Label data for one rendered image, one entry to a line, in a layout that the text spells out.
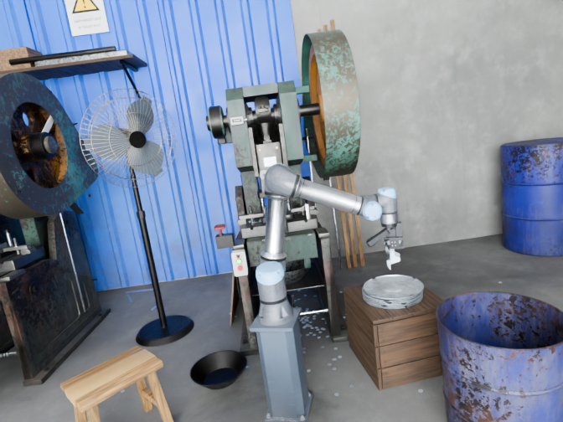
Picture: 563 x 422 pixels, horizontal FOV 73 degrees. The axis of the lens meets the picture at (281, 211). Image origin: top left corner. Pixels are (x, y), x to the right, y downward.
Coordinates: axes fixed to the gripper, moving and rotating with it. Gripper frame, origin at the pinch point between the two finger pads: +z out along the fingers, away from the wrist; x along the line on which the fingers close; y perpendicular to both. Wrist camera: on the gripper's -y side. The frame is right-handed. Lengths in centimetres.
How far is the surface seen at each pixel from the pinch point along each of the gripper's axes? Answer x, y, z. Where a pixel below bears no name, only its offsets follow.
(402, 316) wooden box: -5.1, 4.2, 22.8
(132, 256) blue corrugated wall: 121, -227, 26
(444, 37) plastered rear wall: 212, 63, -127
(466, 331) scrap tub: -12.9, 28.7, 25.7
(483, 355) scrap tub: -49, 27, 13
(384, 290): 11.2, -2.7, 17.0
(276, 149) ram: 47, -57, -56
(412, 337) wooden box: -3.4, 7.8, 34.1
